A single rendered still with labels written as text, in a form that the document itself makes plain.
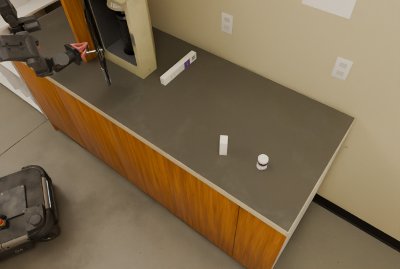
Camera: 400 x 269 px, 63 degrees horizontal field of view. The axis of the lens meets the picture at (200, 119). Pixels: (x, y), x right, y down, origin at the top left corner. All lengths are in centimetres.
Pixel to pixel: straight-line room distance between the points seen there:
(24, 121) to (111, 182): 108
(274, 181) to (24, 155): 216
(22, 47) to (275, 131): 109
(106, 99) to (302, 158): 103
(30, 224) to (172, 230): 88
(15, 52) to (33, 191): 142
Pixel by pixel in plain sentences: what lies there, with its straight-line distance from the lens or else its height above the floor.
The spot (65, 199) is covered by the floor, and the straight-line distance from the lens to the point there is 264.
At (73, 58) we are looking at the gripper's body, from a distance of 166.
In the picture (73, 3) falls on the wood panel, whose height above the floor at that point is 130.
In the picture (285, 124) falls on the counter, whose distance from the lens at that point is 162.
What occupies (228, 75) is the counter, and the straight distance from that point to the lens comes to 182.
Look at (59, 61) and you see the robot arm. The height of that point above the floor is 126.
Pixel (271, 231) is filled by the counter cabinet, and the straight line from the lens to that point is 149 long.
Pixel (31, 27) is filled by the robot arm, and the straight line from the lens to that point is 181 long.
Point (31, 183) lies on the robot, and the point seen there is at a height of 24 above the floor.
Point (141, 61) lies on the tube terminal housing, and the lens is 176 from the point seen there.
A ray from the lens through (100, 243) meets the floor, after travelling 241.
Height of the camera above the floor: 217
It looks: 50 degrees down
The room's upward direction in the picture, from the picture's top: 3 degrees counter-clockwise
